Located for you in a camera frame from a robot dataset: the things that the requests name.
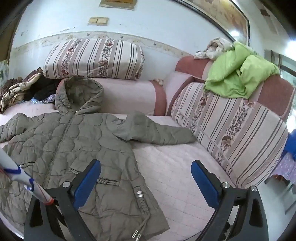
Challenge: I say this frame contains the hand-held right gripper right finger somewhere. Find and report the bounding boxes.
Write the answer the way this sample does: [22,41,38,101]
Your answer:
[191,159,269,241]

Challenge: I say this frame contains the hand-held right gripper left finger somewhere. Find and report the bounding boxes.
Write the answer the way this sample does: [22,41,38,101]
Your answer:
[24,159,102,241]

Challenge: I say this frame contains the olive green quilted hooded jacket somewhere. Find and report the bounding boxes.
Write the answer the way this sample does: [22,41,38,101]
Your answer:
[0,76,197,241]

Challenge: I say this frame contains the black clothes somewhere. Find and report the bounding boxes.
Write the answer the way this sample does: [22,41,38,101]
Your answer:
[30,75,62,102]

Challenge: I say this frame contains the pink sofa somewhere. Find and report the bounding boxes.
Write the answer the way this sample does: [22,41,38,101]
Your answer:
[0,56,296,241]

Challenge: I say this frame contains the striped floral cushion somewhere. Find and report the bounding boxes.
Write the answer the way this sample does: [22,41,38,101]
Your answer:
[43,38,145,80]
[171,82,289,188]

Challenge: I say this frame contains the white printed tube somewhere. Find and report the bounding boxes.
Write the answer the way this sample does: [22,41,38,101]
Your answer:
[0,147,55,207]

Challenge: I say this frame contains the purple floral cloth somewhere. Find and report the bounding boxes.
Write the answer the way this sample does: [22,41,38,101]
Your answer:
[270,153,296,183]

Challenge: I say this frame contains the blue object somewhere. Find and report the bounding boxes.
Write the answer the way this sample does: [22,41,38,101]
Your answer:
[284,128,296,161]

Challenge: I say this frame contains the clear plastic bag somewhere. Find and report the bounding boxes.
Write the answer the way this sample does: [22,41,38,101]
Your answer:
[31,96,56,105]

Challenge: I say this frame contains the brown patterned blanket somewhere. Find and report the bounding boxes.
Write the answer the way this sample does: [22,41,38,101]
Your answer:
[0,67,44,114]

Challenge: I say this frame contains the light green duvet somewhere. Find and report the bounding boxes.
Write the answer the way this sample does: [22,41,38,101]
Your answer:
[203,42,281,99]

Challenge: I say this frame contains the cream floral cloth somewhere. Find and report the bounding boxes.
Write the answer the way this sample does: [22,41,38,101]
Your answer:
[194,37,236,59]

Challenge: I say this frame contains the window frame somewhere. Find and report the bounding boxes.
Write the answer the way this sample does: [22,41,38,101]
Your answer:
[264,49,296,86]

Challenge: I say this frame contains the framed floral wall picture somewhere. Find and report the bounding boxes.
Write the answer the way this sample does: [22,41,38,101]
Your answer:
[172,0,251,45]

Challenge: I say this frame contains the yellow wall plaque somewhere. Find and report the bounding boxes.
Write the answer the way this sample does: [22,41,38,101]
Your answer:
[99,0,136,11]

